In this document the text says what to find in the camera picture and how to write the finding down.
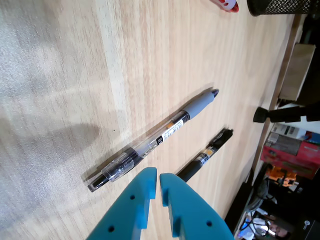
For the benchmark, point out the brown cardboard box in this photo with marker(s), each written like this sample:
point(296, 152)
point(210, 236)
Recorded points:
point(297, 72)

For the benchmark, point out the black box with logo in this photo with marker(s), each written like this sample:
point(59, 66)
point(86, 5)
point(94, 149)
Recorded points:
point(310, 230)

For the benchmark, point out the white box with barcode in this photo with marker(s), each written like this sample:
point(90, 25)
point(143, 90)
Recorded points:
point(287, 130)

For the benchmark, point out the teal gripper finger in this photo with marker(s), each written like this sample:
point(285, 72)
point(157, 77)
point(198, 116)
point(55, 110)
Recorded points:
point(125, 212)
point(195, 215)

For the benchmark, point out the all black pen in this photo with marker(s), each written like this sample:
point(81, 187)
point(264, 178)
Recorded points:
point(217, 142)

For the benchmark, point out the black tripod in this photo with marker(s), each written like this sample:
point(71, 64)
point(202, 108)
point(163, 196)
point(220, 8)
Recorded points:
point(262, 115)

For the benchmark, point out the clear pen with grey grip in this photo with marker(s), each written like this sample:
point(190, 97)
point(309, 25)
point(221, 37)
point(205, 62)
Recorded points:
point(197, 107)

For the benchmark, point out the red pen with white grip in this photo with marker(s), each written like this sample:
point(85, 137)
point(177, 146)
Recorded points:
point(231, 7)

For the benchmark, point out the black mesh pen holder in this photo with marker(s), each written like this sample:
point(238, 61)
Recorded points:
point(275, 7)

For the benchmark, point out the red cardboard box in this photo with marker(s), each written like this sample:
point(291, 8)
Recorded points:
point(307, 155)

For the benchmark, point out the orange toy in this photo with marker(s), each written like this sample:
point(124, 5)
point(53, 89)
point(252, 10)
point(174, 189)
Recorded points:
point(282, 176)

